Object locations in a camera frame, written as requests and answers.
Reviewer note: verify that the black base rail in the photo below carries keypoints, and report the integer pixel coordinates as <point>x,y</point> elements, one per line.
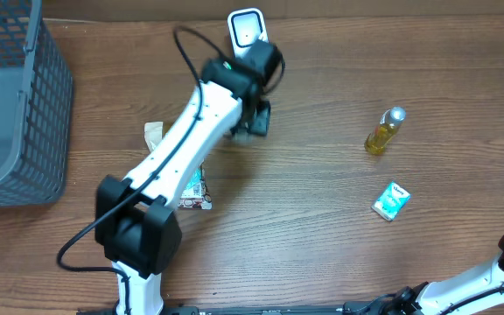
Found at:
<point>364,307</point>

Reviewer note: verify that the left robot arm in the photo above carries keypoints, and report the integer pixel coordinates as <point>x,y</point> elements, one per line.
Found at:
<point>137,224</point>

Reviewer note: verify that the green lid white jar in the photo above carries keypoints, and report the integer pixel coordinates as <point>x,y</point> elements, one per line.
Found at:
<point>243,137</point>

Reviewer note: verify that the teal tissue pack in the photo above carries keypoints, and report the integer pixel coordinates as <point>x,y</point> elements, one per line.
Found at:
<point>195,179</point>
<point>392,200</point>

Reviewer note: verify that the snack packet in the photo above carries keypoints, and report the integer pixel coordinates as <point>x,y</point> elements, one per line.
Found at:
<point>196,198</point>

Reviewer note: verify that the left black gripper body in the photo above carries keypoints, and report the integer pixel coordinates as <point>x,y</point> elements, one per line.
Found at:
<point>256,118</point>

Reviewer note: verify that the yellow liquid bottle silver cap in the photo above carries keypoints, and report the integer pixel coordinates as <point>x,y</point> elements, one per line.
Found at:
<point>390,123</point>

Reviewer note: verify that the white barcode scanner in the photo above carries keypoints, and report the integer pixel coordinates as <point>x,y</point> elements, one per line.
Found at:
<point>246,26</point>

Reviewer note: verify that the grey plastic shopping basket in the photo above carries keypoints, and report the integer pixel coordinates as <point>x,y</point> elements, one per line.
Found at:
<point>36,100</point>

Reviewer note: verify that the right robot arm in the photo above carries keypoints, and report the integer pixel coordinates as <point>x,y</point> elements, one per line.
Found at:
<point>472,291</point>

